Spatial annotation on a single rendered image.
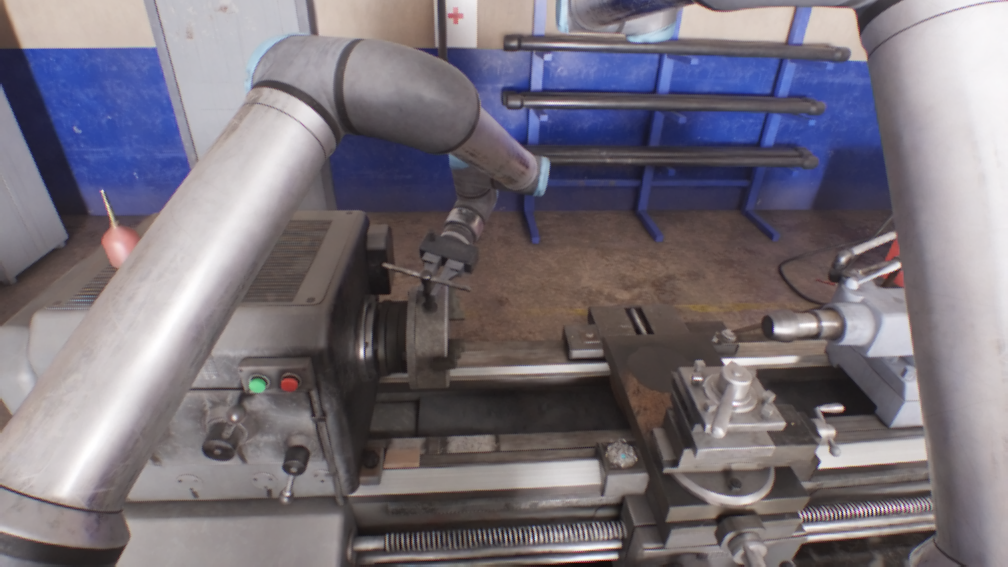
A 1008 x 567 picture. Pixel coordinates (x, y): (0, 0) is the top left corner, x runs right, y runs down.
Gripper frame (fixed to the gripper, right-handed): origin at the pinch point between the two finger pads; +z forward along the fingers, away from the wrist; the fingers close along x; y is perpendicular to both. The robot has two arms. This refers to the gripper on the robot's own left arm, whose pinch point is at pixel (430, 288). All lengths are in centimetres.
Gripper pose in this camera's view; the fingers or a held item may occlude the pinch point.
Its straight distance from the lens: 111.8
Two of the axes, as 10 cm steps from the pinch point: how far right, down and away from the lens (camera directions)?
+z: -3.2, 7.3, -6.0
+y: 0.4, -6.2, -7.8
